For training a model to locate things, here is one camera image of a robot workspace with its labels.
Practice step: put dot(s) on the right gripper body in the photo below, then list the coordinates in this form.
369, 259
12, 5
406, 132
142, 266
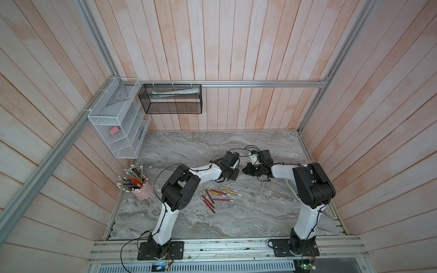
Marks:
255, 169

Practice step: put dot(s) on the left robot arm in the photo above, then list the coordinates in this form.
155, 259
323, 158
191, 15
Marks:
179, 190

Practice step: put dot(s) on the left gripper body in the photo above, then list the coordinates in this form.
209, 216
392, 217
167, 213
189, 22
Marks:
233, 173

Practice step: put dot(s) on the black wire mesh basket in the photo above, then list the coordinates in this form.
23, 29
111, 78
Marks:
170, 106

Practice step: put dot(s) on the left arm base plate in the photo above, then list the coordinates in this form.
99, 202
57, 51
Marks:
172, 250

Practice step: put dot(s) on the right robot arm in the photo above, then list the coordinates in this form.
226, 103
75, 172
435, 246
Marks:
314, 190

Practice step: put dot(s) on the red carving knife steep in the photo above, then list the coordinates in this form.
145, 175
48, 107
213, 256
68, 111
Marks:
209, 196

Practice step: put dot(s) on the papers in black basket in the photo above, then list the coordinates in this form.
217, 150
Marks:
190, 93

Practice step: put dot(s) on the white wire mesh shelf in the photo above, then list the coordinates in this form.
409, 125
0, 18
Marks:
117, 105

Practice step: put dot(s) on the pink eraser block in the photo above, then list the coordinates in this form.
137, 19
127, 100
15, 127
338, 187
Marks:
114, 130

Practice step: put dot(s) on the pink pencil cup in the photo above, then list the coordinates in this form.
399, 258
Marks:
145, 191

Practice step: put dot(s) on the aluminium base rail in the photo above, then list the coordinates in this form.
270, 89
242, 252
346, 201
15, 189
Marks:
228, 249

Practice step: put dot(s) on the red carving knife left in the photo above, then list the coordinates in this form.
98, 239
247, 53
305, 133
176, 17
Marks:
208, 202

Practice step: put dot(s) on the bundle of pencils in cup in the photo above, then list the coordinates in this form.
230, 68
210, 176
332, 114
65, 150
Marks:
134, 180

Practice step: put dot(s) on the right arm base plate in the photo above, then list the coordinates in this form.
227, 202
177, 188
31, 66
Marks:
283, 247

